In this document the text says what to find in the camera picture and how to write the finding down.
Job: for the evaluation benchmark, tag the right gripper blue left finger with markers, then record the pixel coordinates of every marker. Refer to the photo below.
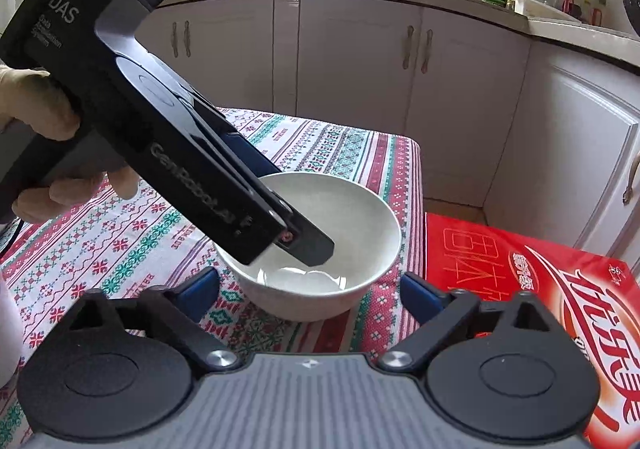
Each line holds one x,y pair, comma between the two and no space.
195,296

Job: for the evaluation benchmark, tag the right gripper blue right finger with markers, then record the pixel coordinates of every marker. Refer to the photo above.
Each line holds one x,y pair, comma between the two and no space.
422,301

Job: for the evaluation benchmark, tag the floral white bowl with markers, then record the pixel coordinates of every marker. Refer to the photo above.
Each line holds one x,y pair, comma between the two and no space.
356,241
11,334

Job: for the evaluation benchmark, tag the left gloved hand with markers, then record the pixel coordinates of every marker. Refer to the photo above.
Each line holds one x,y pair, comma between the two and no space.
38,129

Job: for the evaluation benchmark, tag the patterned tablecloth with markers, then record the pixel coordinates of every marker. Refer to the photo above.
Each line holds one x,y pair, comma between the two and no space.
111,353

